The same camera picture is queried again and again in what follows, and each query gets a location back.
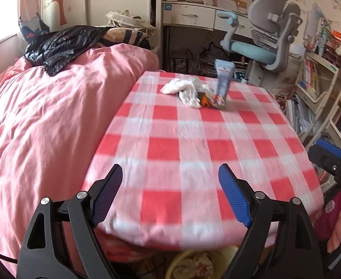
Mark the small orange wrapper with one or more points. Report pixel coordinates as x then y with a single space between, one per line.
205 102

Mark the grey blue office chair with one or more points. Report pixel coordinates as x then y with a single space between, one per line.
276 24

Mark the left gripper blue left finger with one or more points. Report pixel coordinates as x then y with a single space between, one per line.
103 193

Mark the blue milk carton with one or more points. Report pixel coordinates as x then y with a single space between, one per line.
225 72

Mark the white bookshelf with books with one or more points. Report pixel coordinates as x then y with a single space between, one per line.
316 94

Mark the cartoon pink curtain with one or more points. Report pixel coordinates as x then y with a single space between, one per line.
30 21

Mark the beige tote bag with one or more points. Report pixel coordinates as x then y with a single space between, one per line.
126 20

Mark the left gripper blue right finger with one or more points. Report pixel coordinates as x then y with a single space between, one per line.
238 194

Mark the white desk with drawers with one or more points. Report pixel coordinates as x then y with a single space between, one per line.
189 16

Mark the striped beige pillow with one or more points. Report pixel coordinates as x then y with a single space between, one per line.
118 35

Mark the black plastic bag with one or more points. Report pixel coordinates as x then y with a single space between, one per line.
53 51

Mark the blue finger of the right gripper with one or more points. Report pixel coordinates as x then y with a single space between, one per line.
329 147

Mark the yellow trash bin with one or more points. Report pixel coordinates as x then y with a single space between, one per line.
201 263

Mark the white paper wad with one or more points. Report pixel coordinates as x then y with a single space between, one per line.
190 90

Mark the red white checkered tablecloth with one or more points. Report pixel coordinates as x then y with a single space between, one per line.
170 153

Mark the person's right hand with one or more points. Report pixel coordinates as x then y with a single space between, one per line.
335 239

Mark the pink bed duvet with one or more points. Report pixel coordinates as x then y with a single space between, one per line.
50 128

